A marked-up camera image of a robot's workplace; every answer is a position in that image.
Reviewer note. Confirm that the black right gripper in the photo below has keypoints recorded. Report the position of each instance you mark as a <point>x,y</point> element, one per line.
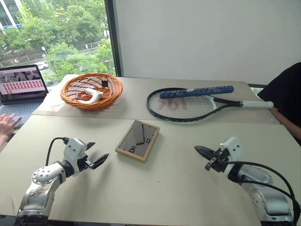
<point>221,160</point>

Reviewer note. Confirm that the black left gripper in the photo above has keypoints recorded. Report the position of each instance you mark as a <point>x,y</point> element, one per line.
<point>82,162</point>

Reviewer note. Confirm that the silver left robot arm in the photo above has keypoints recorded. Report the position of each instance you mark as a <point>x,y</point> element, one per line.
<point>40,188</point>

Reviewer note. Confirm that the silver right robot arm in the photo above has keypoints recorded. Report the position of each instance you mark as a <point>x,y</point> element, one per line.
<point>265,197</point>

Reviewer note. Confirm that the person's bare hand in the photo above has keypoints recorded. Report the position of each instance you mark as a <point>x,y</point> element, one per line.
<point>8,126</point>

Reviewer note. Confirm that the orange woven basket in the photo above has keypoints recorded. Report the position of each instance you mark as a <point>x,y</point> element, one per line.
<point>70,99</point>

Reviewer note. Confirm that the black tennis racket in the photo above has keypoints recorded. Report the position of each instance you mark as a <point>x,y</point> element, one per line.
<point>178,106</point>

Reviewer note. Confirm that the blue patterned tube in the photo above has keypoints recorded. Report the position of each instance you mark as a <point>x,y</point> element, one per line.
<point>200,91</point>

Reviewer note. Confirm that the person in black shirt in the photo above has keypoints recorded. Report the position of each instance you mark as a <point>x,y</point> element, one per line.
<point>287,94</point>

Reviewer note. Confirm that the grey laptop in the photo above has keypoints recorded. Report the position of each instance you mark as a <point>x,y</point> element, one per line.
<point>21,82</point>

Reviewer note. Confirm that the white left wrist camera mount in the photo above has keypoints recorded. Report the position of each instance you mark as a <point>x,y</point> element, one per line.
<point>74,153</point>

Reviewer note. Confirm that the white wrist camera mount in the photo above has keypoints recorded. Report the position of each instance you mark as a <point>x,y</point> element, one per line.
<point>74,153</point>
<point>232,148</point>

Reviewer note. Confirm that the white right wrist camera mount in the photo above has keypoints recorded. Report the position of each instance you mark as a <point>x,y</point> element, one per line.
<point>232,148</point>

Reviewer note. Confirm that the wooden picture frame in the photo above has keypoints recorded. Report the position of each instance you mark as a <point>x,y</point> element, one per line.
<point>137,141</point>

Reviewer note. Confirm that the white plastic bracket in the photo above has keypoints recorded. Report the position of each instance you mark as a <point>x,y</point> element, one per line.
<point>94,96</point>

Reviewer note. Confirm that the black window frame post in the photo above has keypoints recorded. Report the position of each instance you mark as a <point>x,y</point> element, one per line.
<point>114,37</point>

